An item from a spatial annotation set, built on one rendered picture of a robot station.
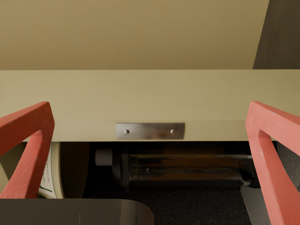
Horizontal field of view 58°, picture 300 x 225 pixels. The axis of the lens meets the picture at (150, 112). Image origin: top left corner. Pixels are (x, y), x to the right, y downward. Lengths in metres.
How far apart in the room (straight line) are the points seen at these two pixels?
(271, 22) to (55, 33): 0.50
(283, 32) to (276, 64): 0.06
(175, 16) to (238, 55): 0.19
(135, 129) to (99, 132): 0.04
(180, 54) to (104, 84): 0.40
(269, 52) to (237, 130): 0.38
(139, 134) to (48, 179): 0.16
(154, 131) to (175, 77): 0.09
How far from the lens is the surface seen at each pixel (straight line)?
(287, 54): 0.58
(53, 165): 0.38
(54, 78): 0.37
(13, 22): 0.75
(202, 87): 0.33
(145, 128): 0.28
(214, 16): 0.69
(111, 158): 0.43
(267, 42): 0.67
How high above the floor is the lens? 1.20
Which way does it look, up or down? level
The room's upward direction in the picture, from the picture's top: 90 degrees counter-clockwise
